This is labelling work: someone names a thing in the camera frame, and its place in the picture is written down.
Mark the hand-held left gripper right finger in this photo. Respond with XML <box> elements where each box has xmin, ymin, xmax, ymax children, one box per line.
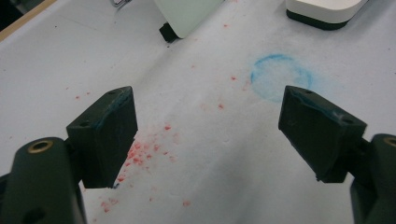
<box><xmin>277</xmin><ymin>85</ymin><xmax>368</xmax><ymax>184</ymax></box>

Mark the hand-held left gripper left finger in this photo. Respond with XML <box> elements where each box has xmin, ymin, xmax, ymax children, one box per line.
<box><xmin>65</xmin><ymin>86</ymin><xmax>139</xmax><ymax>189</ymax></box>

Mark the white whiteboard eraser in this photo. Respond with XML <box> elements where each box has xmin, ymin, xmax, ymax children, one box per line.
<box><xmin>285</xmin><ymin>0</ymin><xmax>370</xmax><ymax>32</ymax></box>

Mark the wooden table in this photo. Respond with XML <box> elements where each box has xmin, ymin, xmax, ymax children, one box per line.
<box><xmin>0</xmin><ymin>0</ymin><xmax>58</xmax><ymax>44</ymax></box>

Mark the white scribbled whiteboard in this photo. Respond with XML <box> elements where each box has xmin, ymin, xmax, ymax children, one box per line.
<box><xmin>153</xmin><ymin>0</ymin><xmax>226</xmax><ymax>44</ymax></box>

